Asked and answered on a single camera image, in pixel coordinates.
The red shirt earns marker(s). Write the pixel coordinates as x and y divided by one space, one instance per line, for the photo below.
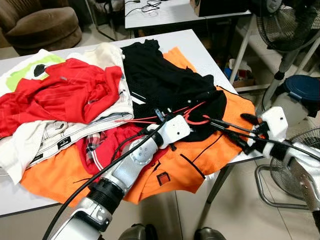
65 95

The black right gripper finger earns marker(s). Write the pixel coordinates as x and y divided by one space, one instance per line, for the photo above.
236 139
251 119

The beige garment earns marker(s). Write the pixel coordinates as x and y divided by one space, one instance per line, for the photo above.
102 55

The chrome floor fan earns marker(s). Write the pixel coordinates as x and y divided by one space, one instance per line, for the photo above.
280 172

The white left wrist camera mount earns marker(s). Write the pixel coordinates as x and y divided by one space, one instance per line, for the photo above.
175 131

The grey robot right leg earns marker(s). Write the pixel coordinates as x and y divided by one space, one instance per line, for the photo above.
209 235

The white desk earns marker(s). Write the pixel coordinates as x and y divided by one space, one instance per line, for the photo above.
160 12

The red plastic hanger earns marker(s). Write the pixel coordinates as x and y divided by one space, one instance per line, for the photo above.
197 122

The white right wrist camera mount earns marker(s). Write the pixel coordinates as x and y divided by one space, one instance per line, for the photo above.
274 122

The orange shirt black trim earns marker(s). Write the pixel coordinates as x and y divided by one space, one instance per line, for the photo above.
200 160

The brown armchair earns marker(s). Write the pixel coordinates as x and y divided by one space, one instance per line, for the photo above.
45 30

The white grey striped garment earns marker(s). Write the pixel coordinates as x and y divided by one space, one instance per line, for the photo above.
55 137

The red garment plaid lining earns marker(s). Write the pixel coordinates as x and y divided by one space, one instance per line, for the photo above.
105 150

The black pedestal fan white pole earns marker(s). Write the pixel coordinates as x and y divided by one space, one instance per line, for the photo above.
285 30

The grey robot left leg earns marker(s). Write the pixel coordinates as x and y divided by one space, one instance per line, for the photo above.
137 232

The white shirt green print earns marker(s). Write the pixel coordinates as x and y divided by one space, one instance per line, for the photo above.
20 75

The grey robot leg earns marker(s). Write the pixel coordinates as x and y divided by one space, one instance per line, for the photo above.
137 232
209 235

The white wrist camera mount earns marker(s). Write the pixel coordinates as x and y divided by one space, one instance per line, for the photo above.
175 131
274 122

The white bucket blue lid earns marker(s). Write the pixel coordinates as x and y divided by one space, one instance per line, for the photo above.
302 87

